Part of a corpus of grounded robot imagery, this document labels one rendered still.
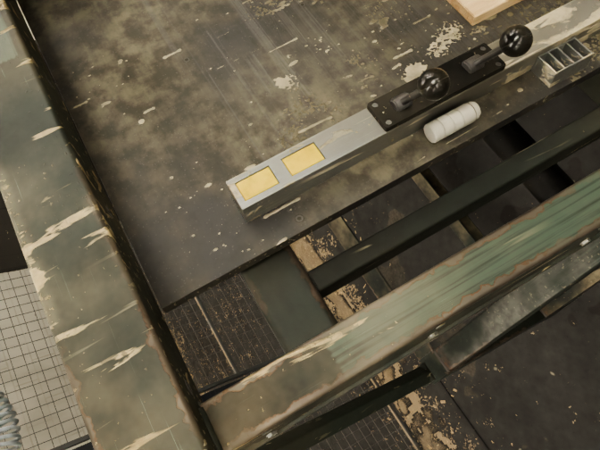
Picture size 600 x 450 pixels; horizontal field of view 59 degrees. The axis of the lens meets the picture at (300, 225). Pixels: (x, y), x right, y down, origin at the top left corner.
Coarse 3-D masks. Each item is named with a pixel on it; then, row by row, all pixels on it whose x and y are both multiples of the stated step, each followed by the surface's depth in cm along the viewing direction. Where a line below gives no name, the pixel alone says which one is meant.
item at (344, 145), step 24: (576, 0) 80; (528, 24) 78; (552, 24) 78; (576, 24) 78; (552, 48) 78; (504, 72) 76; (456, 96) 74; (480, 96) 78; (360, 120) 73; (432, 120) 76; (336, 144) 72; (360, 144) 72; (384, 144) 74; (264, 168) 71; (312, 168) 71; (336, 168) 73; (264, 192) 70; (288, 192) 71
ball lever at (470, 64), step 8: (520, 24) 63; (504, 32) 64; (512, 32) 63; (520, 32) 63; (528, 32) 63; (504, 40) 64; (512, 40) 63; (520, 40) 63; (528, 40) 63; (496, 48) 68; (504, 48) 64; (512, 48) 63; (520, 48) 63; (528, 48) 63; (472, 56) 74; (480, 56) 72; (488, 56) 70; (512, 56) 65; (464, 64) 74; (472, 64) 73; (480, 64) 73; (472, 72) 74
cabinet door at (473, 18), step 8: (448, 0) 86; (456, 0) 84; (464, 0) 84; (472, 0) 84; (480, 0) 84; (488, 0) 84; (496, 0) 84; (504, 0) 83; (512, 0) 84; (520, 0) 85; (456, 8) 85; (464, 8) 84; (472, 8) 83; (480, 8) 83; (488, 8) 83; (496, 8) 84; (504, 8) 85; (464, 16) 85; (472, 16) 83; (480, 16) 83; (488, 16) 84; (472, 24) 84
